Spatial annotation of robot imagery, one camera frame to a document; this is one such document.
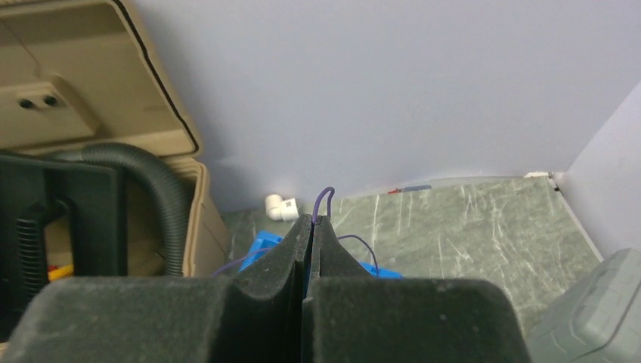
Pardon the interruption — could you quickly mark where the grey plastic case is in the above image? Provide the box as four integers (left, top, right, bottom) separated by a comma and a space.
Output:
527, 249, 640, 362

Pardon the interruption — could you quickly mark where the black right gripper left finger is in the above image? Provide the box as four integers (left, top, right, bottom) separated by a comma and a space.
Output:
1, 215, 313, 362

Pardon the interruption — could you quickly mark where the white pipe elbow fitting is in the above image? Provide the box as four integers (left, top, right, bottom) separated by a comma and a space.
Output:
265, 194, 299, 222

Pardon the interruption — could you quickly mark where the blue plastic bin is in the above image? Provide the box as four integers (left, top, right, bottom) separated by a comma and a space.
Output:
238, 231, 404, 280

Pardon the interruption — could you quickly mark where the purple wire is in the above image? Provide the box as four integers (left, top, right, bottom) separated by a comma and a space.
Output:
212, 186, 382, 278

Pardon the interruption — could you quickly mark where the black corrugated hose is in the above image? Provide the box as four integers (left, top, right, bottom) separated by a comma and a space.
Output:
47, 142, 194, 278

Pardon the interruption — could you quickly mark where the black tray insert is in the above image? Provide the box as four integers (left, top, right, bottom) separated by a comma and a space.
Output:
1, 152, 128, 332

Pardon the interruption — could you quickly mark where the tan open toolbox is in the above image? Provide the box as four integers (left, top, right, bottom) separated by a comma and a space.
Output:
1, 1, 230, 277

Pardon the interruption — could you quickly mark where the yellow tool in toolbox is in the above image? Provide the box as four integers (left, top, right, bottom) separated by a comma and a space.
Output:
48, 265, 74, 282

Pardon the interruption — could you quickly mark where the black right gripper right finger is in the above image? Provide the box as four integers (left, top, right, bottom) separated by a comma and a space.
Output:
301, 217, 530, 362

